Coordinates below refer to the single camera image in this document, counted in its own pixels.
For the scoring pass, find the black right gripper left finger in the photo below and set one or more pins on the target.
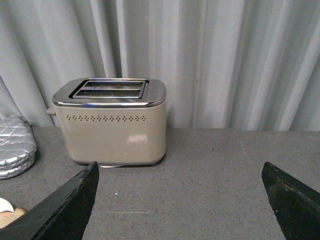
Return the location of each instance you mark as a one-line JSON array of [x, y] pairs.
[[63, 215]]

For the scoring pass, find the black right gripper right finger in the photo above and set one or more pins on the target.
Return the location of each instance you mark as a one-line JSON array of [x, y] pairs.
[[296, 206]]

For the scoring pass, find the brown bread slice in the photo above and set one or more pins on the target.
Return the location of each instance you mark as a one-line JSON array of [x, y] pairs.
[[7, 217]]

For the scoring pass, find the beige chrome two-slot toaster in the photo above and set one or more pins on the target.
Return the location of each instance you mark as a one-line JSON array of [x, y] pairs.
[[112, 121]]

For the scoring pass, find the white round plate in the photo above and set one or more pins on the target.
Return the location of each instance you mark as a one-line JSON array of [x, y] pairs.
[[5, 205]]

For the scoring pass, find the silver quilted oven mitt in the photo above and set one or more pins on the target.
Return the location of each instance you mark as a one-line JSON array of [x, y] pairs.
[[17, 147]]

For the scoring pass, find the grey-white curtain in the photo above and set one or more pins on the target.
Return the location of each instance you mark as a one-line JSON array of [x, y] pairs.
[[240, 64]]

